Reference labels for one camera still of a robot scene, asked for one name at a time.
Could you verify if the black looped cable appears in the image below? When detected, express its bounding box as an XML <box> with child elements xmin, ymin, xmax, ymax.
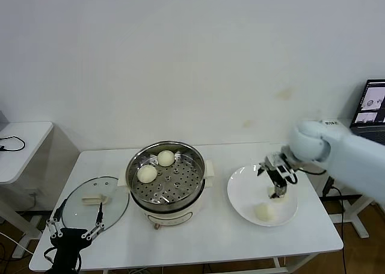
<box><xmin>0</xmin><ymin>135</ymin><xmax>26</xmax><ymax>153</ymax></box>

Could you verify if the white round plate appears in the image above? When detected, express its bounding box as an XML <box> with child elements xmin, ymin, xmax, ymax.
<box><xmin>227</xmin><ymin>164</ymin><xmax>299</xmax><ymax>227</ymax></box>

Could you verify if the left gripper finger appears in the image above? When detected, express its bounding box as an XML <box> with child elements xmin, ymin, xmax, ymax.
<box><xmin>79</xmin><ymin>201</ymin><xmax>106</xmax><ymax>241</ymax></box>
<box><xmin>45</xmin><ymin>198</ymin><xmax>67</xmax><ymax>239</ymax></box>

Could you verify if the cream electric cooker base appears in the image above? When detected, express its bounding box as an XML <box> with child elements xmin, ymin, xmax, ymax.
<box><xmin>117</xmin><ymin>177</ymin><xmax>218</xmax><ymax>230</ymax></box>

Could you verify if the glass lid with cream handle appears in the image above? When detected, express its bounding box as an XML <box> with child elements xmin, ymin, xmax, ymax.
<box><xmin>61</xmin><ymin>175</ymin><xmax>130</xmax><ymax>236</ymax></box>

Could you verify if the white side table with laptop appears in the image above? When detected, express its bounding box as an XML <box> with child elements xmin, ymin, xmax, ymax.
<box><xmin>318</xmin><ymin>117</ymin><xmax>385</xmax><ymax>238</ymax></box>

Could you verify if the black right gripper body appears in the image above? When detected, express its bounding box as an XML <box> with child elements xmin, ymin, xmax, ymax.
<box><xmin>263</xmin><ymin>152</ymin><xmax>289</xmax><ymax>178</ymax></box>

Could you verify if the stainless steel steamer basket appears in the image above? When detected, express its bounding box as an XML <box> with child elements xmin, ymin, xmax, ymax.
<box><xmin>118</xmin><ymin>140</ymin><xmax>216</xmax><ymax>211</ymax></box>

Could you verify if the white steamed baozi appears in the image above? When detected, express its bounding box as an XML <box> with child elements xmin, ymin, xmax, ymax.
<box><xmin>254</xmin><ymin>203</ymin><xmax>276</xmax><ymax>221</ymax></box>
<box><xmin>266</xmin><ymin>187</ymin><xmax>289</xmax><ymax>202</ymax></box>
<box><xmin>137</xmin><ymin>164</ymin><xmax>158</xmax><ymax>184</ymax></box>
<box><xmin>157</xmin><ymin>149</ymin><xmax>176</xmax><ymax>167</ymax></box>

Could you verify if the dark grey open laptop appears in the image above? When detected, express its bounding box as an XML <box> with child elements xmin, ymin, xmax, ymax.
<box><xmin>350</xmin><ymin>79</ymin><xmax>385</xmax><ymax>145</ymax></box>

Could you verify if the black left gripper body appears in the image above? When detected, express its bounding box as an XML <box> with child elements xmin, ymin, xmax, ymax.
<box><xmin>48</xmin><ymin>228</ymin><xmax>90</xmax><ymax>274</ymax></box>

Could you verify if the white floor cable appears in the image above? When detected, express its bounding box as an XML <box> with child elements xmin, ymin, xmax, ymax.
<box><xmin>0</xmin><ymin>231</ymin><xmax>34</xmax><ymax>257</ymax></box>

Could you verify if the black laptop power cable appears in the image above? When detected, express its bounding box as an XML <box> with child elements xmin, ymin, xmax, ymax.
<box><xmin>322</xmin><ymin>177</ymin><xmax>347</xmax><ymax>274</ymax></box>

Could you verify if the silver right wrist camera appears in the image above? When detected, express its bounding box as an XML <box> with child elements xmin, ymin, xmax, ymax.
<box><xmin>276</xmin><ymin>164</ymin><xmax>298</xmax><ymax>184</ymax></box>

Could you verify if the white side table with cable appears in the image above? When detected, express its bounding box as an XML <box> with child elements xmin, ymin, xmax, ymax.
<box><xmin>0</xmin><ymin>121</ymin><xmax>55</xmax><ymax>258</ymax></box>

